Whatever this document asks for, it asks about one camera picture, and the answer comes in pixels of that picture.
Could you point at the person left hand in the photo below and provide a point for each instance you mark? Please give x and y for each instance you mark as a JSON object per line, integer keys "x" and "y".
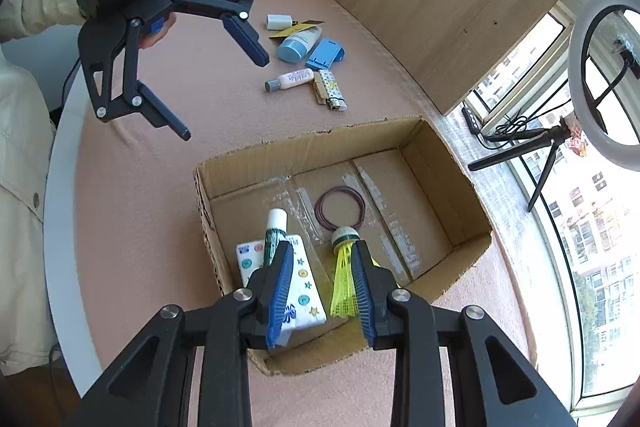
{"x": 156, "y": 31}

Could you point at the blue plastic case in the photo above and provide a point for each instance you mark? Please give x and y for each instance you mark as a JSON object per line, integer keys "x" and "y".
{"x": 325, "y": 54}

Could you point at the pink lotion tube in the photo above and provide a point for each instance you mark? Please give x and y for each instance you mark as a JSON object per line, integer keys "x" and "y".
{"x": 289, "y": 80}

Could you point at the beige jacket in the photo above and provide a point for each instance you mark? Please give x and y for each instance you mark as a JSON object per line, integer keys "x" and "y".
{"x": 27, "y": 333}

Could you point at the white usb charger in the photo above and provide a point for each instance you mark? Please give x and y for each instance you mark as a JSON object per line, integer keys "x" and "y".
{"x": 278, "y": 22}

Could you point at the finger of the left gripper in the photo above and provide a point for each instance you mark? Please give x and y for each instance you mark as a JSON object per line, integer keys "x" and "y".
{"x": 136, "y": 96}
{"x": 233, "y": 15}

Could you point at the dark red rubber band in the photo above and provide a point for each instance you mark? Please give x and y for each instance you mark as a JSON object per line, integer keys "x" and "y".
{"x": 341, "y": 206}

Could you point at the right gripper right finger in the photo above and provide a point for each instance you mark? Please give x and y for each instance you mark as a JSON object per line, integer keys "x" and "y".
{"x": 492, "y": 382}

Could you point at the white ring light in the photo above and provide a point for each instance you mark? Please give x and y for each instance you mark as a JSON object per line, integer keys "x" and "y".
{"x": 604, "y": 93}

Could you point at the white patterned tissue pack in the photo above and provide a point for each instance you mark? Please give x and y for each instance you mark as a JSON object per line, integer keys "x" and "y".
{"x": 285, "y": 286}

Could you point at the open cardboard box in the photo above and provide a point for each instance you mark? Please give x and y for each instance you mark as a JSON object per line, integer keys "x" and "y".
{"x": 394, "y": 183}

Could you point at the white blue cream tube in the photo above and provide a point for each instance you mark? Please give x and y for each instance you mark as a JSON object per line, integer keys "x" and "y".
{"x": 294, "y": 48}

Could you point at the green white glue stick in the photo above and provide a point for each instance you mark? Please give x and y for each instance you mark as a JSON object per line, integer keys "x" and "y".
{"x": 277, "y": 223}

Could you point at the black tripod stand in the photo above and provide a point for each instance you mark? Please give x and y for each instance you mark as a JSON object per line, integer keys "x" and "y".
{"x": 530, "y": 141}

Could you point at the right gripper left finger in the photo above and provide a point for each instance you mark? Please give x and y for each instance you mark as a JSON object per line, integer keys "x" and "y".
{"x": 150, "y": 381}

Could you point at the pink felt mat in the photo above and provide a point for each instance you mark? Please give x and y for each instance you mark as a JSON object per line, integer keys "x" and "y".
{"x": 139, "y": 241}

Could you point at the yellow plastic shuttlecock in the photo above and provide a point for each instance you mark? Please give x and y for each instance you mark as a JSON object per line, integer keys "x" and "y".
{"x": 344, "y": 299}

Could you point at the yellow black notepad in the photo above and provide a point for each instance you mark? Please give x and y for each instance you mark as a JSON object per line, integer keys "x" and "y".
{"x": 294, "y": 29}

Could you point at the webcam in ring light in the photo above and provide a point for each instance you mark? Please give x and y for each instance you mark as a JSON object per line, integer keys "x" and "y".
{"x": 624, "y": 48}

